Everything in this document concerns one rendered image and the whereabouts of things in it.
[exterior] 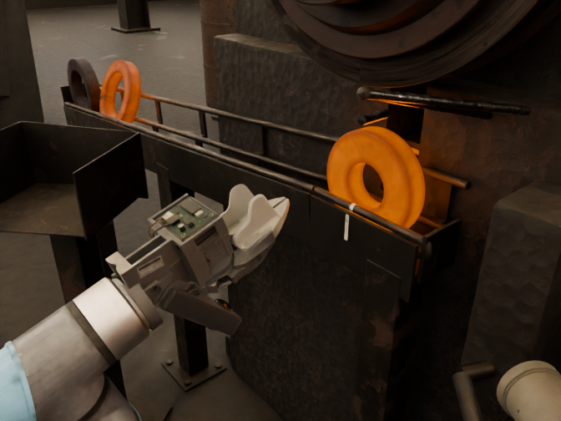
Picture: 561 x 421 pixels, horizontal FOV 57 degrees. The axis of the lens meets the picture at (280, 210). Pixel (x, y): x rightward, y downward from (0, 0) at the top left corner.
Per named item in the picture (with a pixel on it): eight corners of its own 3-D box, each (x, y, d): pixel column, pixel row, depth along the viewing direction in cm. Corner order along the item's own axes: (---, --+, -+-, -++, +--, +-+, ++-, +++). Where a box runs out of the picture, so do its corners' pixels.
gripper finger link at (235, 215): (277, 168, 59) (214, 213, 56) (289, 207, 63) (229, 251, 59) (260, 160, 62) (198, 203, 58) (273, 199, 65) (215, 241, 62)
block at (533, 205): (500, 337, 70) (541, 173, 59) (559, 370, 65) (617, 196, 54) (454, 374, 64) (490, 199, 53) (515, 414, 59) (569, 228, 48)
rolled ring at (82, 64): (82, 58, 139) (93, 56, 141) (62, 58, 153) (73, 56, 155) (97, 126, 146) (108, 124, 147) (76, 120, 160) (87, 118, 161)
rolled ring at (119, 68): (107, 144, 138) (119, 145, 140) (135, 93, 127) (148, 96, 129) (93, 95, 147) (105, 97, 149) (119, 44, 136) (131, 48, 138)
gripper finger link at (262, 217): (295, 176, 57) (230, 224, 54) (306, 216, 61) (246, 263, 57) (277, 168, 59) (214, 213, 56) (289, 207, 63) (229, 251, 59)
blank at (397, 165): (341, 116, 76) (325, 121, 74) (431, 137, 64) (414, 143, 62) (341, 214, 82) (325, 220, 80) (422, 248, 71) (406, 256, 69)
